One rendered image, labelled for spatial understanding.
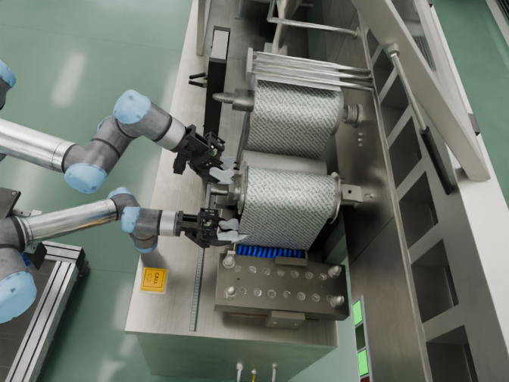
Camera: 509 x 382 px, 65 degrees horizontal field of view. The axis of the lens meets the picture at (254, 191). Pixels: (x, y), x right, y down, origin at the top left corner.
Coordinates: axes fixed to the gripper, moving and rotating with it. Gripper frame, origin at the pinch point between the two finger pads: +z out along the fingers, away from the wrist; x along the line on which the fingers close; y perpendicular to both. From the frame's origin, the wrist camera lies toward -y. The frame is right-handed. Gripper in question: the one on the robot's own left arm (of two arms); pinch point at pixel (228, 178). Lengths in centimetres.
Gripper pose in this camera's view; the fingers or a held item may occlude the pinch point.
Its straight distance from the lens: 110.6
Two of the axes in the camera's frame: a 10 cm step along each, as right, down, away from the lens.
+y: 7.5, -3.4, -5.6
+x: 0.3, -8.3, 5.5
